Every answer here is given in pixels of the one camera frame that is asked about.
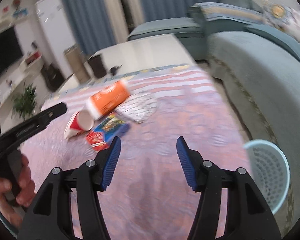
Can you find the red white paper cup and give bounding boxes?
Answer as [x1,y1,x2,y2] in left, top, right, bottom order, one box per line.
[64,109,95,140]

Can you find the blue red snack bag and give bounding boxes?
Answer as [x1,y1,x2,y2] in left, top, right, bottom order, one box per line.
[86,112,130,152]

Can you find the orange white paper cup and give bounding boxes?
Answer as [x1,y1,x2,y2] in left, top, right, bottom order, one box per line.
[86,79,131,120]

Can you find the white black-heart paper bag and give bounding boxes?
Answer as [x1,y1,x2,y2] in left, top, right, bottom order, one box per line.
[115,92,158,124]

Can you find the person's left hand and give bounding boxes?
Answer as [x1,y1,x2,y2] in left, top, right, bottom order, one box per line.
[0,154,37,228]

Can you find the green potted plant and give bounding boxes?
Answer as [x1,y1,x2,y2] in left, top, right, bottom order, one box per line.
[12,84,37,120]

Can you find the light blue plastic basket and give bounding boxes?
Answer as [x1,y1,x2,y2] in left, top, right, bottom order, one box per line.
[243,139,290,214]

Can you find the pink floral table cloth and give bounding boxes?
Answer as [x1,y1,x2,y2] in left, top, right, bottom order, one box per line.
[21,65,251,239]

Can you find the black acoustic guitar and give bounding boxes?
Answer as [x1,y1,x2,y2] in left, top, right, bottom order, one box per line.
[40,64,65,92]

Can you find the black television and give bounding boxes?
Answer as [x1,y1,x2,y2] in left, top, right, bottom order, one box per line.
[0,27,23,73]

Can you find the beige cylindrical thermos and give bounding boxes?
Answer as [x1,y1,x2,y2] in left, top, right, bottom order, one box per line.
[64,44,91,85]

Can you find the dark brown cup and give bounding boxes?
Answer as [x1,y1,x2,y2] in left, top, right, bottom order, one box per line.
[88,55,107,79]

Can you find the blue fabric sofa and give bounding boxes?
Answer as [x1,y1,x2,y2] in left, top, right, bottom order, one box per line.
[127,0,300,233]

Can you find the white refrigerator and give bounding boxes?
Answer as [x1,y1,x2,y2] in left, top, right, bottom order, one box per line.
[35,0,76,79]

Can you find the black car key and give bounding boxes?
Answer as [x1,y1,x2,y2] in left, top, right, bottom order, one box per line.
[109,65,122,76]

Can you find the blue curtains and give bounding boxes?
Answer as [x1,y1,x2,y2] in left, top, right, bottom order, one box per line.
[62,0,220,60]

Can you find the blue throw pillow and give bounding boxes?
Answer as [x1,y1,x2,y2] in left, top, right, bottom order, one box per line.
[243,24,300,62]

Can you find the white coffee table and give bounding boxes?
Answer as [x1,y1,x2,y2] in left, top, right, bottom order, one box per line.
[57,33,198,93]

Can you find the cream curtain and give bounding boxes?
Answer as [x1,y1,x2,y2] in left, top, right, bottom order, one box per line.
[104,0,146,44]

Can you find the floral sofa back cushion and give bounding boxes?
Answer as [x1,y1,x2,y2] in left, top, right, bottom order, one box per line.
[263,0,300,43]

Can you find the striped armrest cover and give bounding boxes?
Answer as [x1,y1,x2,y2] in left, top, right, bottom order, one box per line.
[196,2,262,22]

